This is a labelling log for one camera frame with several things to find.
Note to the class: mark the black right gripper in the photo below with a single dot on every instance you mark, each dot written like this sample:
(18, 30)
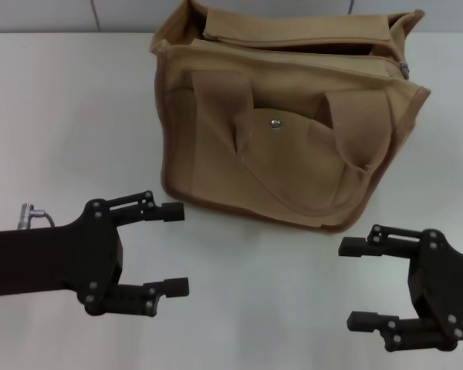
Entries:
(443, 281)

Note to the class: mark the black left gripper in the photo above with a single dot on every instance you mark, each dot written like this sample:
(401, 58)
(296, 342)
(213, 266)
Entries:
(50, 262)

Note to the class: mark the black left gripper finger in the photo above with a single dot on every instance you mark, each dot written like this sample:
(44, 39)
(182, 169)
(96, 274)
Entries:
(169, 212)

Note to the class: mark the khaki canvas food bag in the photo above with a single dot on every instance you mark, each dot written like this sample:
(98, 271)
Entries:
(293, 165)

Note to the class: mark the silver metal zipper pull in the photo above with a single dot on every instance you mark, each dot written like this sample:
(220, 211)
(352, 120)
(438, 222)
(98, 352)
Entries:
(404, 69)

